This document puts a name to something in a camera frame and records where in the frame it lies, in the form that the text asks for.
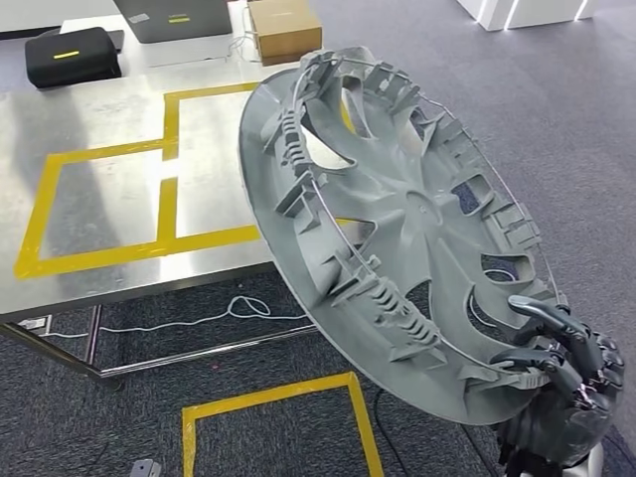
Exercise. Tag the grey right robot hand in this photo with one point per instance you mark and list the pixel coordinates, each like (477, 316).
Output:
(586, 421)

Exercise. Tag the grey plastic wheel cover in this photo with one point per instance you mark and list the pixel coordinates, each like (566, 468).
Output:
(422, 217)

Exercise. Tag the stainless steel workbench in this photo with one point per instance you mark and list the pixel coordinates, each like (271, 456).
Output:
(99, 118)

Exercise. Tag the white floor plinth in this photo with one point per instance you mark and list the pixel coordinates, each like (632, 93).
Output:
(526, 13)

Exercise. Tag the yellow floor tape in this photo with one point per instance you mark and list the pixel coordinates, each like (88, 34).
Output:
(268, 394)

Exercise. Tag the cardboard box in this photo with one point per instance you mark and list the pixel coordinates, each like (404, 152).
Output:
(283, 29)

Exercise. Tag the white desk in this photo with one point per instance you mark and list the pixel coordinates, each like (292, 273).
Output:
(198, 49)

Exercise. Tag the grey laptop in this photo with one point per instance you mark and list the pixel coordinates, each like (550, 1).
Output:
(173, 20)

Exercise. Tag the small white power adapter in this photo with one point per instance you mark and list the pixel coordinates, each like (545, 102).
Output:
(32, 323)

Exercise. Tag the black zip case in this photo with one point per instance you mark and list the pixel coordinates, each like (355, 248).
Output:
(75, 59)

